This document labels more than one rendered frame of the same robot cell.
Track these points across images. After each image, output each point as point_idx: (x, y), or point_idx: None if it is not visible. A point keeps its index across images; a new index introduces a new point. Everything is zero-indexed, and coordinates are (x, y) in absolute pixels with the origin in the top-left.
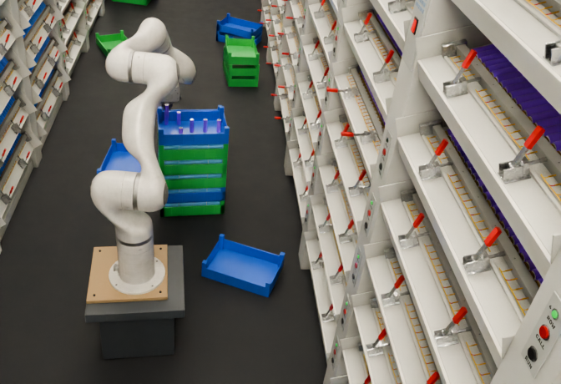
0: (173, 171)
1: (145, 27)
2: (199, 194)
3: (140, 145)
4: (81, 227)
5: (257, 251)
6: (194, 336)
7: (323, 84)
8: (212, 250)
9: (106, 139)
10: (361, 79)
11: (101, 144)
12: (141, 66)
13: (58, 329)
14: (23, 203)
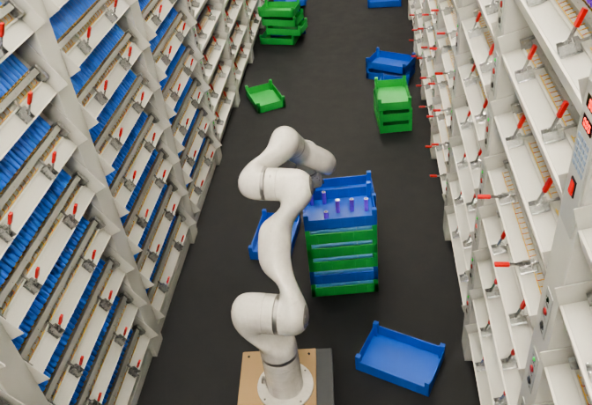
0: (321, 254)
1: (276, 140)
2: (351, 274)
3: (277, 269)
4: None
5: (415, 340)
6: None
7: (477, 165)
8: (366, 340)
9: (257, 207)
10: None
11: (253, 213)
12: (273, 186)
13: None
14: (181, 284)
